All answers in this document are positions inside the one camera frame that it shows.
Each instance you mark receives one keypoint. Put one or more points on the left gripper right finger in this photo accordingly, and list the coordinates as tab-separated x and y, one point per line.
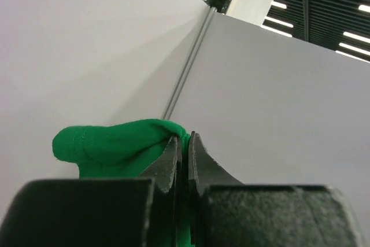
203	170

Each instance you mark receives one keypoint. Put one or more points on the left aluminium frame post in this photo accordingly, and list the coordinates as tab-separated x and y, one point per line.
185	70

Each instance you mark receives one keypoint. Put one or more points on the green t shirt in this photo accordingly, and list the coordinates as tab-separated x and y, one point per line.
120	151

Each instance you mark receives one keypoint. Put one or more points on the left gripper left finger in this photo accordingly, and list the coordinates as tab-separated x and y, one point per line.
164	170

